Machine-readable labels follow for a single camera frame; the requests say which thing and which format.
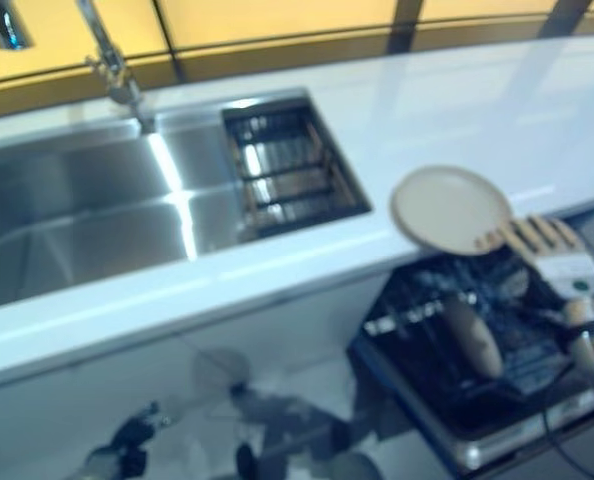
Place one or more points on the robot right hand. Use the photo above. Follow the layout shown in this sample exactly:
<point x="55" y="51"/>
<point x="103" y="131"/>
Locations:
<point x="562" y="270"/>

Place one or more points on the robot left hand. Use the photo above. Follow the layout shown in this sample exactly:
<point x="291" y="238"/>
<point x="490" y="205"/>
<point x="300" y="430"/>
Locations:
<point x="139" y="425"/>

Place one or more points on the cream round plate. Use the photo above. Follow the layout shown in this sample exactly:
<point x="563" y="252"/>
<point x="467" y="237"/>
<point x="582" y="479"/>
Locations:
<point x="447" y="210"/>
<point x="477" y="340"/>

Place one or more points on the black dishwasher door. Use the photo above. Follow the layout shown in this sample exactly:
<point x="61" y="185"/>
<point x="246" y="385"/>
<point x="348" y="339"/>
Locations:
<point x="427" y="400"/>

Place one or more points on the white cabinet door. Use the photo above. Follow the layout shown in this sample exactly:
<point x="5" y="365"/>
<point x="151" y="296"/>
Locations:
<point x="287" y="325"/>
<point x="52" y="400"/>

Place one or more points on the black robot left foot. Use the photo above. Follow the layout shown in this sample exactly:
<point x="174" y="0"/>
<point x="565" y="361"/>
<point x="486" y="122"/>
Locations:
<point x="244" y="460"/>

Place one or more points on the stainless steel sink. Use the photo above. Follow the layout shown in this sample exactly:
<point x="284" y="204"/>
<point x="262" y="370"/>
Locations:
<point x="102" y="200"/>

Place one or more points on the black and steel dish rack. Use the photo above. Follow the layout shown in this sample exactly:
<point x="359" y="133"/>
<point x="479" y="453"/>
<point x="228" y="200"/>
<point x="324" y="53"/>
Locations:
<point x="292" y="170"/>

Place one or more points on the chrome kitchen faucet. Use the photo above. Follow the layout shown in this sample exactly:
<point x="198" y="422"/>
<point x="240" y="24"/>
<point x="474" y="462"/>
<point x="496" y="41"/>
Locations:
<point x="109" y="60"/>

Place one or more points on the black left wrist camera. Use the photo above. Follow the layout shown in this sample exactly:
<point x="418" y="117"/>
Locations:
<point x="134" y="460"/>

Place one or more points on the yellow window with dark frame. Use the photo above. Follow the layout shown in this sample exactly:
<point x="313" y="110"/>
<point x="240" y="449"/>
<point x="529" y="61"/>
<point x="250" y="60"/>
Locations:
<point x="277" y="25"/>

